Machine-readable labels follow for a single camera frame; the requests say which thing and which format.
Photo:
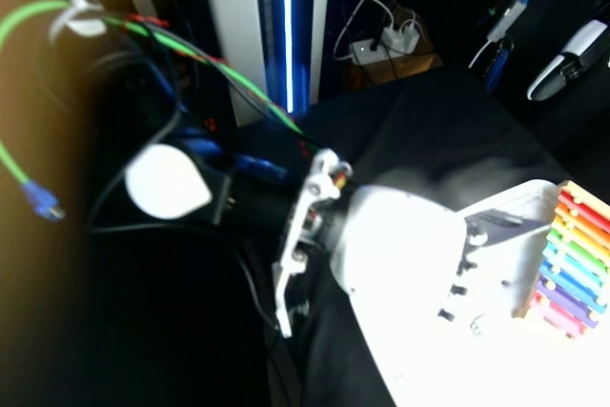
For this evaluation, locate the rainbow wooden xylophone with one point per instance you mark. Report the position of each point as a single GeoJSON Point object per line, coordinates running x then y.
{"type": "Point", "coordinates": [576, 254]}

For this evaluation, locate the white and blue column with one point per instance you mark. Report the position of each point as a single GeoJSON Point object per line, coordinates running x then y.
{"type": "Point", "coordinates": [229, 21]}

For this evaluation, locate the white power strip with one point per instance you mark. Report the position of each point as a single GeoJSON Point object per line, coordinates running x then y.
{"type": "Point", "coordinates": [364, 50]}

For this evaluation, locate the white charger plug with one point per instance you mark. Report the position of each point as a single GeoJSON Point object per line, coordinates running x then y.
{"type": "Point", "coordinates": [400, 37]}

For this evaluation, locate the white plastic tray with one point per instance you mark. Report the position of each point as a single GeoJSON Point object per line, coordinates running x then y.
{"type": "Point", "coordinates": [476, 369]}

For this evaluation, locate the black table cloth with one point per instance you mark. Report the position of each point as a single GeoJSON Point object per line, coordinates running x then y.
{"type": "Point", "coordinates": [429, 140]}

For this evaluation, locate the brown cardboard box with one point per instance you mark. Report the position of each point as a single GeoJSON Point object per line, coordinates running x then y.
{"type": "Point", "coordinates": [414, 66]}

